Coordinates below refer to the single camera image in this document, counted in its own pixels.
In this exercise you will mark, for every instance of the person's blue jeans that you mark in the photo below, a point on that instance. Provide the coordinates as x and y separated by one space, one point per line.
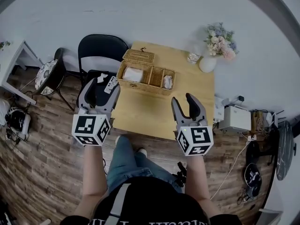
124 163

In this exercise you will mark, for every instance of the person's white shoe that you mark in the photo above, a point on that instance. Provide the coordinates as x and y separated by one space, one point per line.
120 140
141 152

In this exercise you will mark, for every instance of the white power strip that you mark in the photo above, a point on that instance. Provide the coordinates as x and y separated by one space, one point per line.
251 138

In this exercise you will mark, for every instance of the white box appliance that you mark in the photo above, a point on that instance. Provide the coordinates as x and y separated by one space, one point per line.
236 118

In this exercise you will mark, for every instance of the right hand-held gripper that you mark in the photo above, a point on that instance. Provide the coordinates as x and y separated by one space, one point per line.
199 135

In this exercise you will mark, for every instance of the white router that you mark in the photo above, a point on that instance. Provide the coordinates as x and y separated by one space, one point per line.
272 118

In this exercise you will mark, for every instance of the black marble round table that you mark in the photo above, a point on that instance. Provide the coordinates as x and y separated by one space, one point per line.
284 149

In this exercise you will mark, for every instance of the light wooden pedestal table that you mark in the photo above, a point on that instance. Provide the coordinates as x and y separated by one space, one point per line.
145 116

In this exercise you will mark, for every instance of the person's right forearm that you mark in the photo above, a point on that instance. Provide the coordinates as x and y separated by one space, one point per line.
197 179

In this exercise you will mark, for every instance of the white remote control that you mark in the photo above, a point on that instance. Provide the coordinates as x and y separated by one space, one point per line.
111 84

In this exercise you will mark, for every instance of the chair with patterned cushion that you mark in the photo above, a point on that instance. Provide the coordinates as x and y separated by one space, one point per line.
47 76

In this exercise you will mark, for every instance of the pastel flower bouquet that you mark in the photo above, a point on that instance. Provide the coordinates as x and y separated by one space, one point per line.
220 41

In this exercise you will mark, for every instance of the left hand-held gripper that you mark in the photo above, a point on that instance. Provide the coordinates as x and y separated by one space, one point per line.
84 125

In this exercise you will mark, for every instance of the clear glass cup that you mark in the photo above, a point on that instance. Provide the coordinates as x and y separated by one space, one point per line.
194 55

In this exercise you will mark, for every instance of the person's black shirt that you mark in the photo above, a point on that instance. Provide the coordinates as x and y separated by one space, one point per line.
152 200

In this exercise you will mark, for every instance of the white desk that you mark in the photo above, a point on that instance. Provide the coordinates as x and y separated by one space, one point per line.
14 64

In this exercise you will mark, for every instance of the white tissue stack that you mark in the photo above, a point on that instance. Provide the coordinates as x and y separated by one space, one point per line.
133 74

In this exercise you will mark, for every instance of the person's right white shoe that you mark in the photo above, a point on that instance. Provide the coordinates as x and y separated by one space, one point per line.
141 152

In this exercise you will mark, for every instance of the white floor device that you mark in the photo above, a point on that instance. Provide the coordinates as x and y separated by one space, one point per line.
20 122

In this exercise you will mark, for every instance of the person's left forearm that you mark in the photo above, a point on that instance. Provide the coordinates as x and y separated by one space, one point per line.
92 172

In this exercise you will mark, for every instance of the black folding chair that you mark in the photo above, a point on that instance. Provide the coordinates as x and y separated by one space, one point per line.
100 50

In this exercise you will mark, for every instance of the black hip-mounted device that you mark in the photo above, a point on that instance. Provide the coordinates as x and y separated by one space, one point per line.
181 174

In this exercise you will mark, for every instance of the white vase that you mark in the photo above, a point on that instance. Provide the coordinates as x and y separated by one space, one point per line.
207 64

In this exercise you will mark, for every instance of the wicker basket organiser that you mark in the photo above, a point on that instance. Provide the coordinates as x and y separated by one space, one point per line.
140 88

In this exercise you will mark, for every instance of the person's left white shoe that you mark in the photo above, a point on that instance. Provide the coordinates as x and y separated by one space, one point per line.
120 140

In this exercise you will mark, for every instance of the crumpled white tissue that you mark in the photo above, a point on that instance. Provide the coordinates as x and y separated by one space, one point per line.
168 81

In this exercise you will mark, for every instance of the crumpled tissue on chair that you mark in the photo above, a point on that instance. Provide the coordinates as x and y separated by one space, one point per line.
102 77

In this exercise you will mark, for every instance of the black wall plug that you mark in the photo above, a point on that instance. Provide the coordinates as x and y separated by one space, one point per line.
241 98

